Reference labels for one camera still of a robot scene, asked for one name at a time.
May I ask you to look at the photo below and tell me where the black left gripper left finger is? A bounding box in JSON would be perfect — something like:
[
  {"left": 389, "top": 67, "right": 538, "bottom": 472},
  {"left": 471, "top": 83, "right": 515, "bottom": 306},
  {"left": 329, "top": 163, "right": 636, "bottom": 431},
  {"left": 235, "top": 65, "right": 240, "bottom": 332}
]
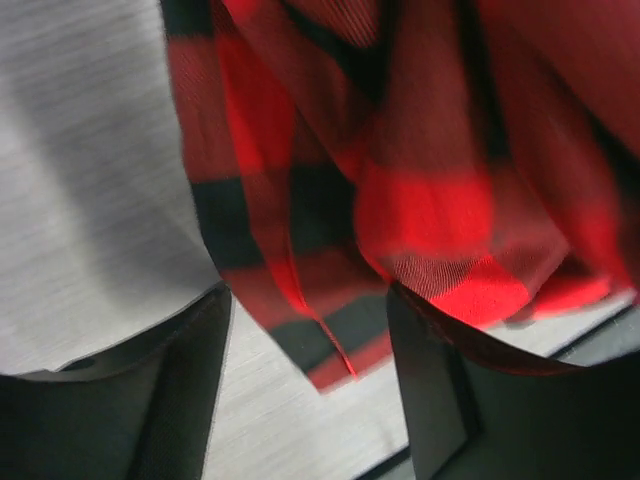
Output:
[{"left": 1, "top": 287, "right": 232, "bottom": 479}]

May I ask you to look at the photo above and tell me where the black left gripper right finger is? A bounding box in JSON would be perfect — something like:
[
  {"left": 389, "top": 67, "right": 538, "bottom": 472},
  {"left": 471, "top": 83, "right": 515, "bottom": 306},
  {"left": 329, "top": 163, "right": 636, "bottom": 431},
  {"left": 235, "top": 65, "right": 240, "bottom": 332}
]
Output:
[{"left": 387, "top": 284, "right": 639, "bottom": 479}]

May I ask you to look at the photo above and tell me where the red black plaid shirt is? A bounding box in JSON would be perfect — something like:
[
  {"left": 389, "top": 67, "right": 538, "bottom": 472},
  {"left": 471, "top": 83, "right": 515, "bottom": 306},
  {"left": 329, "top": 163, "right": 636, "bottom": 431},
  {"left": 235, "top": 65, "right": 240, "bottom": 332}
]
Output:
[{"left": 161, "top": 1, "right": 639, "bottom": 390}]

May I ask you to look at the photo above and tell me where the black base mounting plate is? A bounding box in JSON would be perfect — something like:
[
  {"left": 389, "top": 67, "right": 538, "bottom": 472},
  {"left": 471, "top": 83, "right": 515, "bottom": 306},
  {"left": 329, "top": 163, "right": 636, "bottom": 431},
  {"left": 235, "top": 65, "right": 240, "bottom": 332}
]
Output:
[{"left": 358, "top": 306, "right": 639, "bottom": 479}]

